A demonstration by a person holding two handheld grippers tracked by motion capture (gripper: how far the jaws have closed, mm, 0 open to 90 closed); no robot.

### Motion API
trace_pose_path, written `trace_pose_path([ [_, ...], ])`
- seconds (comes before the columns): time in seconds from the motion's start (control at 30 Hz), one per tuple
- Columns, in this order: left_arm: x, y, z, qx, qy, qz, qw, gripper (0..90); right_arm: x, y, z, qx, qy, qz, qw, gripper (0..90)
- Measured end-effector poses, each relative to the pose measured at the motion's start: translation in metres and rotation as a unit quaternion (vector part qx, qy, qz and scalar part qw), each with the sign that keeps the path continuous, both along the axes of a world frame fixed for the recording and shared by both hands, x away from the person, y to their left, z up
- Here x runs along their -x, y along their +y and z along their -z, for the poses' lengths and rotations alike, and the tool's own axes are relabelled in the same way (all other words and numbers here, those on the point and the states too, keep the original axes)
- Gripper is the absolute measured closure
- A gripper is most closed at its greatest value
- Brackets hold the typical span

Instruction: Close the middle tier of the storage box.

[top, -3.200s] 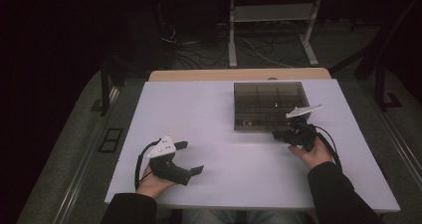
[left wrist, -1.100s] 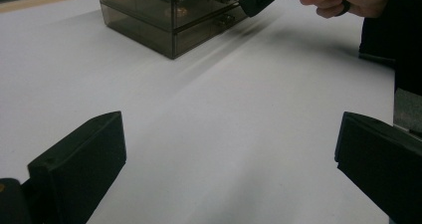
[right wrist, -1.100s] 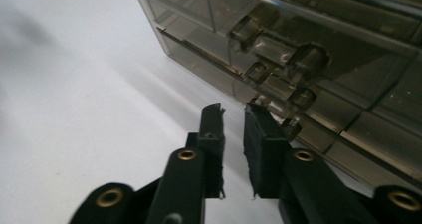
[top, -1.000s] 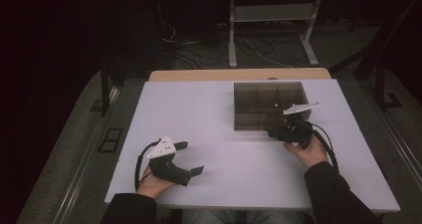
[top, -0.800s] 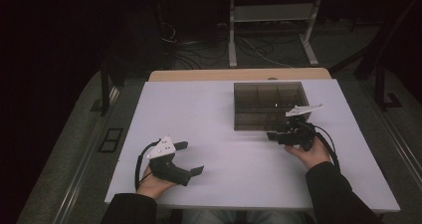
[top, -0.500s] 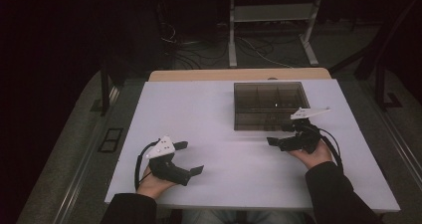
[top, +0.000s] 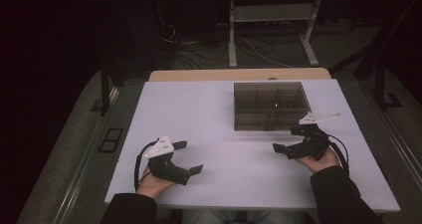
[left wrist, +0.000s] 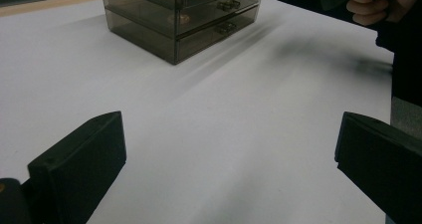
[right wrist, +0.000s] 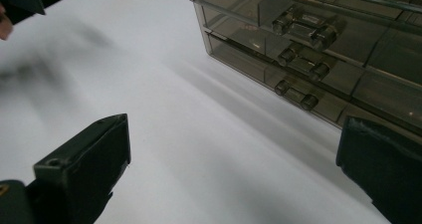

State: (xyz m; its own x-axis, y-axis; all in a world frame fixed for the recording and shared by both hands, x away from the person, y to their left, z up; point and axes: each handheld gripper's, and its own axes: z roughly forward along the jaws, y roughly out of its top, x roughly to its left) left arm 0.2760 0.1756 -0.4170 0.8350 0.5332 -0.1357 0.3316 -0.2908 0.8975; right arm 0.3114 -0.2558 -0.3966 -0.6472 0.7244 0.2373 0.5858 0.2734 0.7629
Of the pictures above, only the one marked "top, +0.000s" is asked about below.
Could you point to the person's legs in jeans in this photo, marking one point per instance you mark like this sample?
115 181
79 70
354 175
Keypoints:
212 217

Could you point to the smoky transparent drawer box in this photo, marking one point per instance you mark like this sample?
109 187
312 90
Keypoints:
270 99

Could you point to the person's left hand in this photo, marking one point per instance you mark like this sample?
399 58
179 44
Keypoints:
152 188

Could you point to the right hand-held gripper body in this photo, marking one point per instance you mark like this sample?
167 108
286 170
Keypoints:
312 146

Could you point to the dark metal stand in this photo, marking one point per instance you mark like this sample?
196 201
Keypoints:
379 84
105 91

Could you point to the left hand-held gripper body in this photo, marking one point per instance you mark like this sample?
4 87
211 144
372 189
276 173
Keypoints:
170 171

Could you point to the white metal desk frame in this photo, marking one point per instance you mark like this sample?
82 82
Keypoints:
272 12

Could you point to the person's right hand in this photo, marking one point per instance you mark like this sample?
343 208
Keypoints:
320 166

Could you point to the black floor socket plate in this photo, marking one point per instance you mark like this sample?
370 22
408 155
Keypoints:
111 140

